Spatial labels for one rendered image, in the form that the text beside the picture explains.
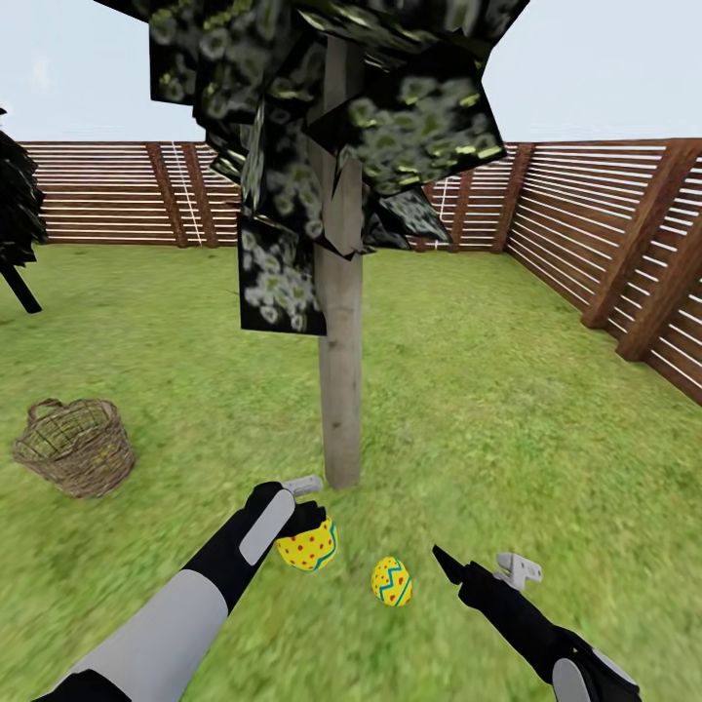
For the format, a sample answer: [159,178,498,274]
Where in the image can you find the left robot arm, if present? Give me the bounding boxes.
[34,477,327,702]

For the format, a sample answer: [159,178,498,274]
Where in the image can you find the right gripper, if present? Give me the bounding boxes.
[432,545,537,648]

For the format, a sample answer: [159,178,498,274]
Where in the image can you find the easter egg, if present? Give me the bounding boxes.
[277,516,338,572]
[371,557,412,606]

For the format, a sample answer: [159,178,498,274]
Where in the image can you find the wicker basket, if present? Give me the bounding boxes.
[11,398,137,500]

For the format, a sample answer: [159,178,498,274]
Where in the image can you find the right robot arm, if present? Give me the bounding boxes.
[432,545,643,702]

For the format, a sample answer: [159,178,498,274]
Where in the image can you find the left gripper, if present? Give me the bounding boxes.
[276,500,327,539]

